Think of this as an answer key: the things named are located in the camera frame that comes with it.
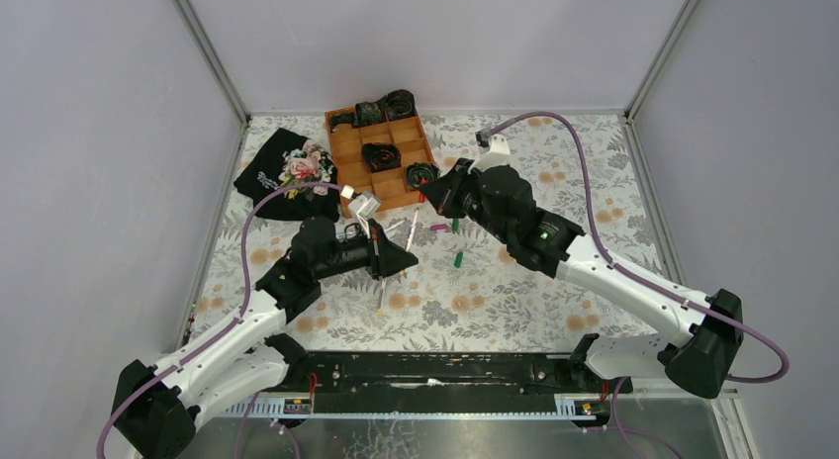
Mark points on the rolled dark tie back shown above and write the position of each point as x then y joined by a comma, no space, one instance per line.
400,104

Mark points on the black floral cloth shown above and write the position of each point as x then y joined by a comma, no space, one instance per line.
298,163

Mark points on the rolled dark tie centre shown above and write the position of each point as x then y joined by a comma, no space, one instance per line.
381,157

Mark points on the aluminium frame rail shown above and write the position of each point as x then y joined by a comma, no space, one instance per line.
206,48

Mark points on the white marker pen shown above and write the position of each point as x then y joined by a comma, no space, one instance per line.
394,226
412,230
382,297

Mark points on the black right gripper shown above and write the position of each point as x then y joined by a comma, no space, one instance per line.
455,193

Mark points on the rolled dark tie right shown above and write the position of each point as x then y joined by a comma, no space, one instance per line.
418,173

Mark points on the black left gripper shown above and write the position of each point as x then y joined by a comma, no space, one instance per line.
377,249

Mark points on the wooden compartment tray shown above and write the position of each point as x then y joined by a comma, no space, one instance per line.
389,186

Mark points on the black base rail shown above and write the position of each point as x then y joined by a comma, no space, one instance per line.
445,385

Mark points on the dark tie back left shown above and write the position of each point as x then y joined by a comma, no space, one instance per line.
363,114

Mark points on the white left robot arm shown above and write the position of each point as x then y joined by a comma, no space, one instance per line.
159,407

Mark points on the rolled dark tie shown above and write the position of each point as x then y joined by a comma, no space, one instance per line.
381,157
418,173
400,104

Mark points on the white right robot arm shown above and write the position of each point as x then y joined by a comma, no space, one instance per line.
694,341

